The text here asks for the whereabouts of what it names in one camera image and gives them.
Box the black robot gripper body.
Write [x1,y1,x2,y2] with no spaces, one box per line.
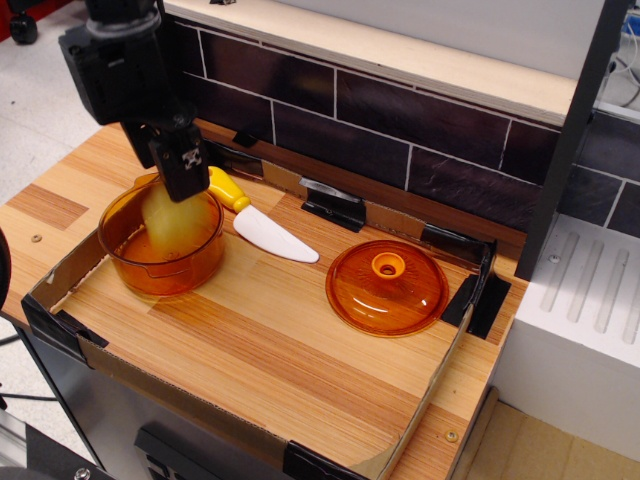
[59,1,195,168]

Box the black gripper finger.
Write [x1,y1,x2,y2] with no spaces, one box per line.
[149,125,210,202]

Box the yellow plastic toy potato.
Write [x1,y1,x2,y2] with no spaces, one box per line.
[141,183,211,260]

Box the orange transparent plastic pot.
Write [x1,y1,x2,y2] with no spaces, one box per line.
[98,174,225,297]

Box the orange transparent pot lid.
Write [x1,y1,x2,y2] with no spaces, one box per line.
[325,240,449,337]

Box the cardboard fence with black tape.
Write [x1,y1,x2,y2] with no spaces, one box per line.
[2,128,522,479]

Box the black chair caster wheel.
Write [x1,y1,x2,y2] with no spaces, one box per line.
[7,0,39,45]

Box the light wooden shelf board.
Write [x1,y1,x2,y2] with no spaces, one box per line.
[164,1,577,126]

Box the white grooved drainboard sink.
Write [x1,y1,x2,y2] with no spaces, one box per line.
[493,215,639,460]

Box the yellow handled white toy knife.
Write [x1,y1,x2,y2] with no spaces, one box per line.
[208,166,320,264]

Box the black shelf upright post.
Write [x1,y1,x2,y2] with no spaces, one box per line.
[515,0,631,281]

